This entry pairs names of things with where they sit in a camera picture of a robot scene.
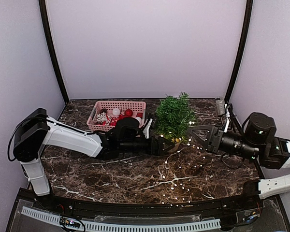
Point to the small green christmas tree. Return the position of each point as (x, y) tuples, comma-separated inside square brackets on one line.
[(174, 116)]

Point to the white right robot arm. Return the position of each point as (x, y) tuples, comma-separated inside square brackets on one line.
[(265, 188)]

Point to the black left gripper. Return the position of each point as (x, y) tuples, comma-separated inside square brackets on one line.
[(161, 140)]

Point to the white snowflake ornament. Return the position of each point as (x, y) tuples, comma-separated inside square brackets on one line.
[(102, 117)]

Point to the beige tree pot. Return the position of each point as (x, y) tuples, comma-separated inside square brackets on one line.
[(171, 147)]

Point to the white ball ornament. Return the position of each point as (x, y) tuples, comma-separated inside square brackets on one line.
[(116, 112)]

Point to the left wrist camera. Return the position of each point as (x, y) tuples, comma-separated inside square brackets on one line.
[(146, 127)]

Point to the pink plastic basket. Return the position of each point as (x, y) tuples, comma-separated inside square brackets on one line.
[(138, 108)]

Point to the red ball ornament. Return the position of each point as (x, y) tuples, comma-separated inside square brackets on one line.
[(128, 113)]

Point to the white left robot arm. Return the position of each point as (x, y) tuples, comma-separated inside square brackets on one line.
[(38, 129)]

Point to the white slotted cable duct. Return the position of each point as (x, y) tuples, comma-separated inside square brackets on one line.
[(76, 225)]

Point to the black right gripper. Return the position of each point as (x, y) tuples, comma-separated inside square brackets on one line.
[(212, 146)]

